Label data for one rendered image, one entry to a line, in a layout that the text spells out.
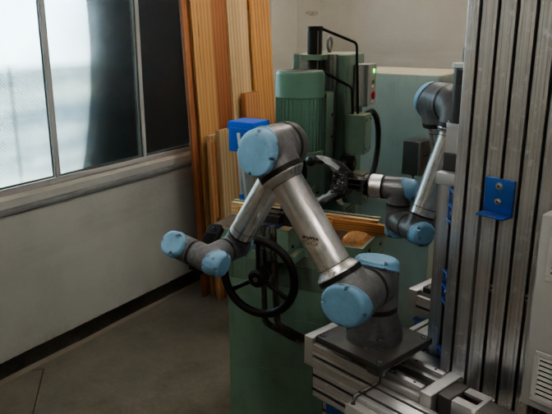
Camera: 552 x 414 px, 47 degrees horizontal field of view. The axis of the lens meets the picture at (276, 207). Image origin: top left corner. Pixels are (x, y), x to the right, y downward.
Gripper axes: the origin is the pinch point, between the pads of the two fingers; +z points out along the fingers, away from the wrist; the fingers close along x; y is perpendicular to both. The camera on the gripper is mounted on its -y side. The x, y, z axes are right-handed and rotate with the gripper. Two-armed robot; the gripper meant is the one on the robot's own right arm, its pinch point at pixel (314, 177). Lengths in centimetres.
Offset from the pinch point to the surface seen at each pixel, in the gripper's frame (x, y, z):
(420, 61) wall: -66, -239, 21
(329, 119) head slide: -20.1, -25.6, 5.6
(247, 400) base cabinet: 92, -15, 25
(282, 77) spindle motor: -32.9, -2.8, 16.2
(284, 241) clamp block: 22.2, 6.2, 6.2
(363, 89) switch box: -33, -38, -2
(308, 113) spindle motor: -21.4, -6.9, 6.9
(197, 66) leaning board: -45, -117, 121
